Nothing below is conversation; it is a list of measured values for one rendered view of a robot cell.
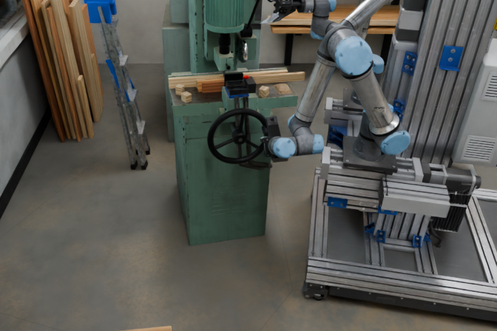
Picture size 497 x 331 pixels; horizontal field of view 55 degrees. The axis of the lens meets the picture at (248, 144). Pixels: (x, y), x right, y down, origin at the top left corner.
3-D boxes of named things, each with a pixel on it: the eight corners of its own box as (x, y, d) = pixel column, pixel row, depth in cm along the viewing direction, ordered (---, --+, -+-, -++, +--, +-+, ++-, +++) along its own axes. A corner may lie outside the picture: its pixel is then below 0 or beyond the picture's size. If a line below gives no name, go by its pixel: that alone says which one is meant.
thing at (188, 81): (168, 89, 231) (168, 79, 228) (168, 86, 233) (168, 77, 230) (287, 80, 245) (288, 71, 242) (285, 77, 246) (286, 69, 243)
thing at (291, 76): (197, 88, 232) (196, 80, 230) (196, 86, 234) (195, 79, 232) (304, 80, 245) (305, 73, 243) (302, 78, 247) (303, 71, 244)
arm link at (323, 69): (324, 13, 174) (279, 126, 197) (333, 24, 165) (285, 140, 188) (351, 21, 177) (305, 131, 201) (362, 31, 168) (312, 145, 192)
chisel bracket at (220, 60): (219, 74, 227) (219, 57, 222) (213, 63, 238) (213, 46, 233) (234, 73, 228) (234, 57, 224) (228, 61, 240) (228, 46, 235)
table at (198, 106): (175, 127, 212) (175, 116, 209) (168, 96, 237) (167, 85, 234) (304, 115, 226) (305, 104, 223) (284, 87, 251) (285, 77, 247)
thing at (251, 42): (239, 60, 248) (239, 38, 241) (236, 55, 253) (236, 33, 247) (256, 59, 250) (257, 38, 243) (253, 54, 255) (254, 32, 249)
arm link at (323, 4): (335, 15, 214) (338, -3, 210) (312, 17, 212) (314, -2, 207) (328, 10, 221) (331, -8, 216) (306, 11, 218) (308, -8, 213)
